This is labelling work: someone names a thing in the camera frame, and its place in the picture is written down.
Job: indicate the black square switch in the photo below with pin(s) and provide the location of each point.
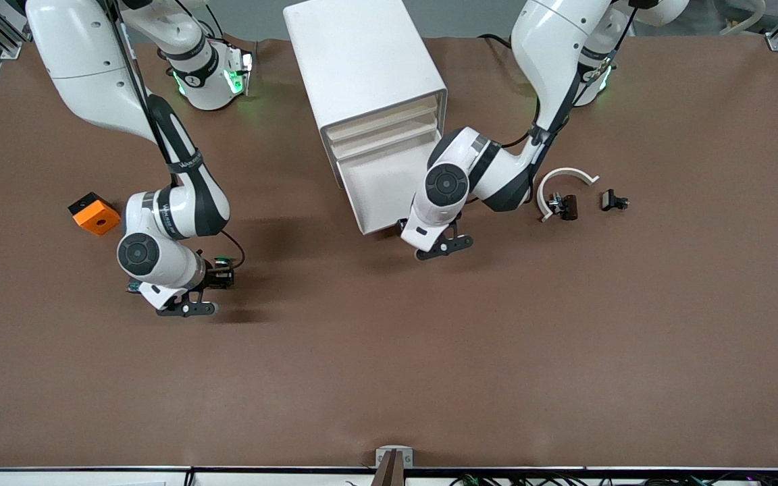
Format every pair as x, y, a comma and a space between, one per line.
612, 200

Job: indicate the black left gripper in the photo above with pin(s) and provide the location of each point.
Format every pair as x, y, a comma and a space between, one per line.
458, 215

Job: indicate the white drawer cabinet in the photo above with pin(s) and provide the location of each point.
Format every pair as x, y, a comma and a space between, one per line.
362, 54

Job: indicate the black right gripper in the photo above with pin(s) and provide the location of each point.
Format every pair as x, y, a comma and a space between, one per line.
216, 276

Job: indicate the grey metal bracket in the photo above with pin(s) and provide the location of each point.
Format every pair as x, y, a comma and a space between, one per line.
394, 449

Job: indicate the maroon cylinder part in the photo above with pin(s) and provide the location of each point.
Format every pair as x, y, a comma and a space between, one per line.
570, 206

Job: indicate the brown wooden post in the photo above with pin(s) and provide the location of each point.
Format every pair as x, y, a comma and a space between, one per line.
389, 472

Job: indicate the brown table mat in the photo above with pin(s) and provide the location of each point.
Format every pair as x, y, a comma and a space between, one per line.
389, 371

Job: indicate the yellow push button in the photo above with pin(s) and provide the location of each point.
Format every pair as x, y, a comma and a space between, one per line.
134, 287

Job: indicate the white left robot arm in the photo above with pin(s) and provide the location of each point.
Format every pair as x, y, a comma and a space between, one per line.
551, 40

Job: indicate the white table edge rail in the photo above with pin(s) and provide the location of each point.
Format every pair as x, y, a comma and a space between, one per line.
92, 476

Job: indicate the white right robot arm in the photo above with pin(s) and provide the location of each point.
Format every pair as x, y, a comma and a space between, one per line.
92, 67

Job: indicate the orange and black button box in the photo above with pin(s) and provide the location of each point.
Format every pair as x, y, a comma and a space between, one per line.
98, 217

